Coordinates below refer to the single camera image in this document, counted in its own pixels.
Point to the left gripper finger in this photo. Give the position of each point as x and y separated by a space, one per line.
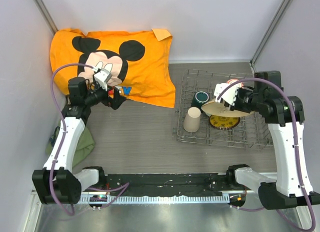
113 92
116 101

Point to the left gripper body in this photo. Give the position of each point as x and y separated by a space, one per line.
99 96

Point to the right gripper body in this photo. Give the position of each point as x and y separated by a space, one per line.
246 100

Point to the grey wire dish rack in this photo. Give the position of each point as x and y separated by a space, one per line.
251 131

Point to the cream bird plate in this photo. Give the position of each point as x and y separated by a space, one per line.
218 109

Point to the yellow brown patterned plate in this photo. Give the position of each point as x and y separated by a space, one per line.
223 123

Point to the beige tumbler cup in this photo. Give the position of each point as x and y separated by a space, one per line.
192 119

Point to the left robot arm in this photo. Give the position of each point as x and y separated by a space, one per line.
55 183

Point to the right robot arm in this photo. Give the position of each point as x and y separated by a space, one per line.
284 116

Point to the dark green mug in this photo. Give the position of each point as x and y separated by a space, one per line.
199 99

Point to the orange Mickey Mouse cloth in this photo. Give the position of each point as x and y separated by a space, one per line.
138 62

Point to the green cloth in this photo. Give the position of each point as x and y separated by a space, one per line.
77 145

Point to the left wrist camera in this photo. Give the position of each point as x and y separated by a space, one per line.
101 77

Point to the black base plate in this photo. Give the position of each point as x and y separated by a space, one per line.
169 185

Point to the white slotted cable duct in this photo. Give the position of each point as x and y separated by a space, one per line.
125 200

